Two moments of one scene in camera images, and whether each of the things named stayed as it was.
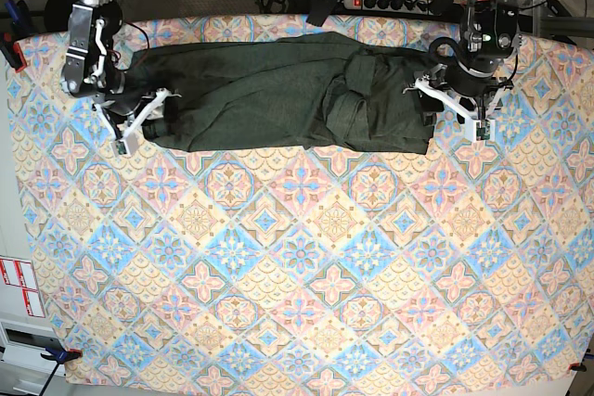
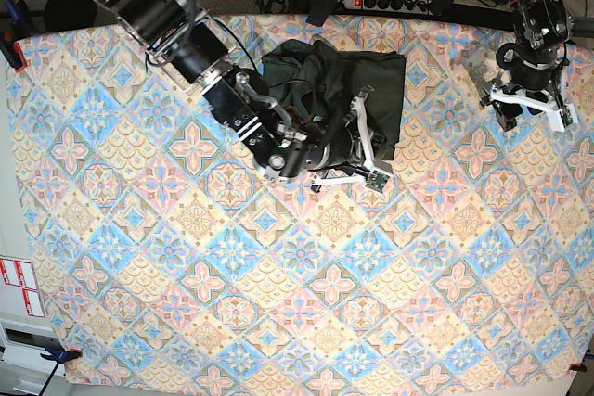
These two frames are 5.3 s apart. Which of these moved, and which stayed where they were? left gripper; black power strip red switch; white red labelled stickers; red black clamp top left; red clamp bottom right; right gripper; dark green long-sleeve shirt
Moved: left gripper; dark green long-sleeve shirt; right gripper
Stayed: red clamp bottom right; white red labelled stickers; black power strip red switch; red black clamp top left
